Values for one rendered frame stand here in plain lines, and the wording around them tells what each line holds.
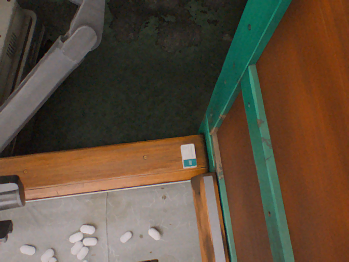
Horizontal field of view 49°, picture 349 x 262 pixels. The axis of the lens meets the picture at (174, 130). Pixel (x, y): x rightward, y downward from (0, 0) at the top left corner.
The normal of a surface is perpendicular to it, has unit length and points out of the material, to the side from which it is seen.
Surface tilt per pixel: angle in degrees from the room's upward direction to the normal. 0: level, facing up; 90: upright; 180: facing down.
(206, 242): 67
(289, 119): 90
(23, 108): 43
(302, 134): 90
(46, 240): 0
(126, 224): 0
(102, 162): 0
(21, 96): 38
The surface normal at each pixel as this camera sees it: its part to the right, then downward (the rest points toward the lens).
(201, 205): -0.90, 0.00
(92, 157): 0.04, -0.25
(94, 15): 0.22, 0.40
